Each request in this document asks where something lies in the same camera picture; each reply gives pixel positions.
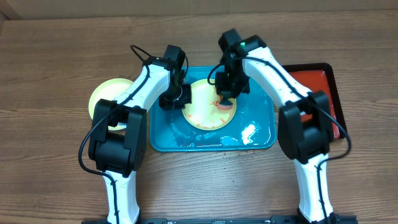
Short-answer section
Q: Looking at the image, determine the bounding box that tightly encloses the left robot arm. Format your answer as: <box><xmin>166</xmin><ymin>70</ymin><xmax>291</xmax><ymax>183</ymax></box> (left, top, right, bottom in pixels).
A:
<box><xmin>79</xmin><ymin>45</ymin><xmax>192</xmax><ymax>223</ymax></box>

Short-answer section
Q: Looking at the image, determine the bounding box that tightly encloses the black tray red liquid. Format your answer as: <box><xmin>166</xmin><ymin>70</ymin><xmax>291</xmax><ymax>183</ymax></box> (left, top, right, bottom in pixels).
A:
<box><xmin>283</xmin><ymin>63</ymin><xmax>347</xmax><ymax>130</ymax></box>

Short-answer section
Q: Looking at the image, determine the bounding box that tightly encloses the yellow-green plate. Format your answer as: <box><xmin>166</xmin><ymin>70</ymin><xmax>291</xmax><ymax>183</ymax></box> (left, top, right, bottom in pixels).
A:
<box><xmin>182</xmin><ymin>79</ymin><xmax>237</xmax><ymax>131</ymax></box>
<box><xmin>88</xmin><ymin>78</ymin><xmax>133</xmax><ymax>119</ymax></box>

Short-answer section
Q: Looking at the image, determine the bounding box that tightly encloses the red sponge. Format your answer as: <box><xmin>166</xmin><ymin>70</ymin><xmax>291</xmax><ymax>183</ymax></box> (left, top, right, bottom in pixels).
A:
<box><xmin>217</xmin><ymin>98</ymin><xmax>233</xmax><ymax>110</ymax></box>

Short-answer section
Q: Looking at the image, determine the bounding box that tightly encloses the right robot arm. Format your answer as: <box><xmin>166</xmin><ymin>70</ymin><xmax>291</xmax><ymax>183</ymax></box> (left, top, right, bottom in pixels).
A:
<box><xmin>214</xmin><ymin>29</ymin><xmax>335</xmax><ymax>223</ymax></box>

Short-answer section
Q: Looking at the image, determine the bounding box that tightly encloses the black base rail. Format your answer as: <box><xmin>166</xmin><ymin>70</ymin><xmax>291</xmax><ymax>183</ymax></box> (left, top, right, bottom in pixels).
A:
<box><xmin>81</xmin><ymin>215</ymin><xmax>358</xmax><ymax>224</ymax></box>

